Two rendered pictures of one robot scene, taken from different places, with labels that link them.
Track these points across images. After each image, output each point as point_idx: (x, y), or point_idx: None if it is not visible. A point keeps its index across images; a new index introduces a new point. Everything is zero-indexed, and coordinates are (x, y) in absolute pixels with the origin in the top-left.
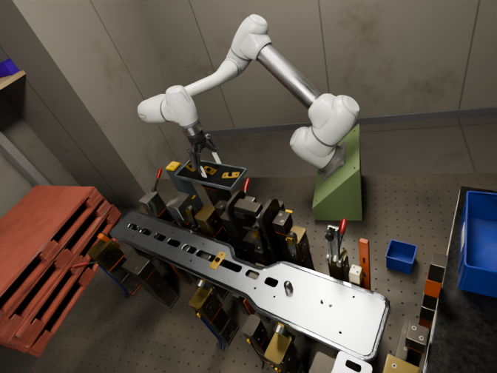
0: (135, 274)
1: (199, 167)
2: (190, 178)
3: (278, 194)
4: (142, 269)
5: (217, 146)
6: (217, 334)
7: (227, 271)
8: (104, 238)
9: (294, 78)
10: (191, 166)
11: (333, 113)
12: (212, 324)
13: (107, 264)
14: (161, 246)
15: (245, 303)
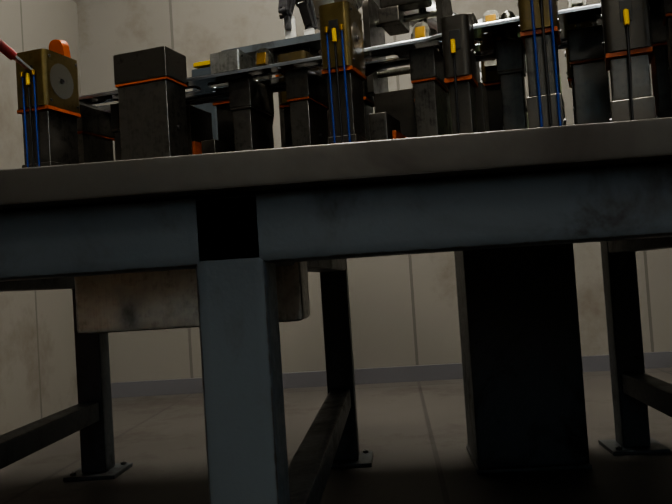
0: (154, 54)
1: (290, 14)
2: (261, 43)
3: None
4: (172, 50)
5: (315, 22)
6: (349, 126)
7: (370, 55)
8: (65, 50)
9: (435, 4)
10: (278, 8)
11: None
12: (347, 91)
13: (52, 89)
14: (196, 82)
15: (396, 134)
